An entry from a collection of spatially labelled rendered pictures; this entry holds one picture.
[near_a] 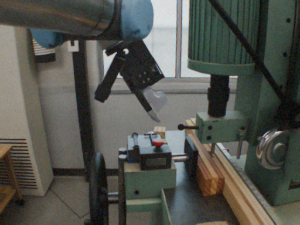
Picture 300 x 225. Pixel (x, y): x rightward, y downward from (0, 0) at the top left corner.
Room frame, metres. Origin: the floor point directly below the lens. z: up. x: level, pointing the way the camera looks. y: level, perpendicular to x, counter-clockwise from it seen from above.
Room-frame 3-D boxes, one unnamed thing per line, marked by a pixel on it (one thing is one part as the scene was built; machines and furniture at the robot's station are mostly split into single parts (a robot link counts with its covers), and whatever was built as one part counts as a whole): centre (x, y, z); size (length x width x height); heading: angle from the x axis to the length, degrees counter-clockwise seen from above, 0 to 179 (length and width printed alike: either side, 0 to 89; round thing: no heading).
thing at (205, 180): (0.60, -0.13, 0.93); 0.23 x 0.02 x 0.05; 7
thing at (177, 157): (0.60, -0.08, 0.95); 0.09 x 0.07 x 0.09; 7
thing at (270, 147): (0.52, -0.32, 1.02); 0.12 x 0.03 x 0.12; 97
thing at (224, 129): (0.63, -0.20, 1.03); 0.14 x 0.07 x 0.09; 97
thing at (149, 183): (0.59, 0.01, 0.92); 0.15 x 0.13 x 0.09; 7
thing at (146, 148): (0.59, 0.01, 0.99); 0.13 x 0.11 x 0.06; 7
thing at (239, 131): (0.59, -0.24, 1.00); 0.02 x 0.02 x 0.10; 7
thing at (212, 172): (0.62, -0.14, 0.93); 0.26 x 0.02 x 0.06; 7
